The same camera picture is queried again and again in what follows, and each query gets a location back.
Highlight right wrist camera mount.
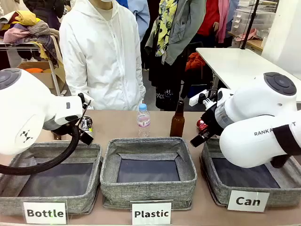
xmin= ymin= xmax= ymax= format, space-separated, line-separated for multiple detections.
xmin=189 ymin=89 xmax=219 ymax=110

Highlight white metal rack frame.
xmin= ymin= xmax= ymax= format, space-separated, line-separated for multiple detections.
xmin=0 ymin=42 xmax=62 ymax=96

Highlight grey fabric basket Can label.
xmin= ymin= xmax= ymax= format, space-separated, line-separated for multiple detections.
xmin=199 ymin=137 xmax=301 ymax=208

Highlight white sign reading Bottle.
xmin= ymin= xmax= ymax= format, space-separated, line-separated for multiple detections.
xmin=23 ymin=201 xmax=68 ymax=225

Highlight pile of colourful clothes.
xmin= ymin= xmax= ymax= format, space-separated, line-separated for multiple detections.
xmin=0 ymin=9 xmax=61 ymax=68

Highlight pink cloth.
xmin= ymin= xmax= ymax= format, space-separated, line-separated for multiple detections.
xmin=236 ymin=28 xmax=263 ymax=42

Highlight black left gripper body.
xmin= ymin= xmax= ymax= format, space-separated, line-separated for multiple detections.
xmin=53 ymin=117 xmax=94 ymax=145

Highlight person grey jacket floral shirt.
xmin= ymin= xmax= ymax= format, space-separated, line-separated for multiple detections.
xmin=144 ymin=0 xmax=207 ymax=112

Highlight crushed red can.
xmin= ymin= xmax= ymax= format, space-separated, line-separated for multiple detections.
xmin=196 ymin=119 xmax=209 ymax=132

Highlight white sign reading Plastic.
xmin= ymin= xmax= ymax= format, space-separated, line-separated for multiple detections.
xmin=131 ymin=201 xmax=172 ymax=226

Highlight person in blue shirt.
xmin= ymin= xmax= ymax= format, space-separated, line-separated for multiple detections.
xmin=116 ymin=0 xmax=151 ymax=43

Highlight black stand pole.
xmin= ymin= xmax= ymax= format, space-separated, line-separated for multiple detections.
xmin=241 ymin=0 xmax=261 ymax=50

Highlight crushed silver can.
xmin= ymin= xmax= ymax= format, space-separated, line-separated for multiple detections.
xmin=79 ymin=116 xmax=94 ymax=138

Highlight white sign reading Can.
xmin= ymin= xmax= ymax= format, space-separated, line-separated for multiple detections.
xmin=227 ymin=190 xmax=270 ymax=212

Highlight plastic water bottle pink label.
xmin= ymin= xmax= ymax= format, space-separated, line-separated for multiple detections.
xmin=137 ymin=103 xmax=151 ymax=138

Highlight person in red top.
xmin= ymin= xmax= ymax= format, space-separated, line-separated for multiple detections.
xmin=197 ymin=0 xmax=221 ymax=37

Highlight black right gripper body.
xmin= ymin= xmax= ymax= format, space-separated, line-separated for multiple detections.
xmin=199 ymin=103 xmax=224 ymax=140

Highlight brown cardboard box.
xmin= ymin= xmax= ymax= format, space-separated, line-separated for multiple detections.
xmin=17 ymin=60 xmax=66 ymax=96

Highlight orange cloth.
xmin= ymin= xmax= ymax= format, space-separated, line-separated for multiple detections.
xmin=185 ymin=52 xmax=206 ymax=73

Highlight brown glass bottle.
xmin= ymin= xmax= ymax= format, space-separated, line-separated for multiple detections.
xmin=169 ymin=100 xmax=186 ymax=138

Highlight grey fabric basket Plastic label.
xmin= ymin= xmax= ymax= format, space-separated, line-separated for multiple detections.
xmin=100 ymin=137 xmax=198 ymax=211

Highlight person in white hooded jacket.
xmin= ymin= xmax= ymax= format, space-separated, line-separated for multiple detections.
xmin=59 ymin=0 xmax=146 ymax=111

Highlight clear plastic storage drawers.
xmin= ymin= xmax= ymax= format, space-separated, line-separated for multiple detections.
xmin=230 ymin=0 xmax=279 ymax=36

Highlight grey fabric basket Bottle label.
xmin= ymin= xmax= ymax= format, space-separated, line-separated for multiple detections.
xmin=0 ymin=142 xmax=103 ymax=216

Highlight white side table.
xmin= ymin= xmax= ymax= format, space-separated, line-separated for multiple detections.
xmin=195 ymin=48 xmax=301 ymax=104

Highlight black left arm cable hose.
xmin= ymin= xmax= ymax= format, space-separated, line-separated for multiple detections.
xmin=0 ymin=122 xmax=82 ymax=176

